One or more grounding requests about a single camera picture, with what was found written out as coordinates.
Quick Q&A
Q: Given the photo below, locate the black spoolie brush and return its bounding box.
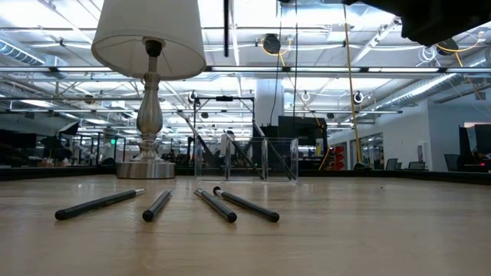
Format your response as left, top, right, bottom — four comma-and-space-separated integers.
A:
213, 186, 281, 224

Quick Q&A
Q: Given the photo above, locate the clear acrylic organizer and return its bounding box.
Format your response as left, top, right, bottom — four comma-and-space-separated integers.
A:
193, 136, 300, 182

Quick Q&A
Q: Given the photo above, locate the white shade table lamp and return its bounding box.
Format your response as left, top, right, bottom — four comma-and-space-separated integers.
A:
91, 0, 207, 180

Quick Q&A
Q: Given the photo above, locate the ceiling light strip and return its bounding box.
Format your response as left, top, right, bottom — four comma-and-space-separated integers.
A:
206, 65, 491, 74

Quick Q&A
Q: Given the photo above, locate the black hanging bar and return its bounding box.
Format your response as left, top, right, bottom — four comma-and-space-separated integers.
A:
222, 0, 230, 58

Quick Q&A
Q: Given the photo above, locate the black office chair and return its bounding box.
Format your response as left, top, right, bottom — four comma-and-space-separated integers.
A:
443, 153, 466, 173

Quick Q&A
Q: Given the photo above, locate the black background station frame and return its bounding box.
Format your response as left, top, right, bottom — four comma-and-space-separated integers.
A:
193, 95, 257, 169

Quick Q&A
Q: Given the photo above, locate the black ceiling cable reel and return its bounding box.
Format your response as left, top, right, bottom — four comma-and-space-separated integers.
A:
436, 37, 458, 57
262, 33, 282, 55

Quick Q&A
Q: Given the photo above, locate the yellow hanging cable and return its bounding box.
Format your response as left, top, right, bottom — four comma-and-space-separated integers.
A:
342, 3, 364, 166

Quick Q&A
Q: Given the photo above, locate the black aluminium table frame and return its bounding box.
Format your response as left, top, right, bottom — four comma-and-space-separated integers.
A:
0, 164, 491, 186

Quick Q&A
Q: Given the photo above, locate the silver ventilation duct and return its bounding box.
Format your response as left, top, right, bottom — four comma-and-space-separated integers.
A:
375, 57, 491, 112

